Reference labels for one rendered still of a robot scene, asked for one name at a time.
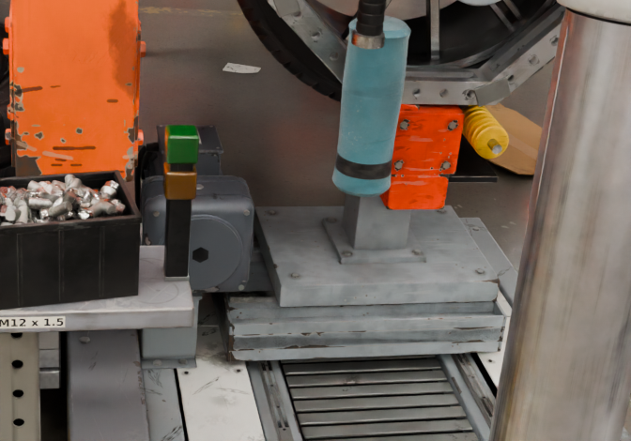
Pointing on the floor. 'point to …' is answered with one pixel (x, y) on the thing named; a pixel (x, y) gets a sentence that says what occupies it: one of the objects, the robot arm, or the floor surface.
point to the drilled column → (20, 387)
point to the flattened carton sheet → (525, 129)
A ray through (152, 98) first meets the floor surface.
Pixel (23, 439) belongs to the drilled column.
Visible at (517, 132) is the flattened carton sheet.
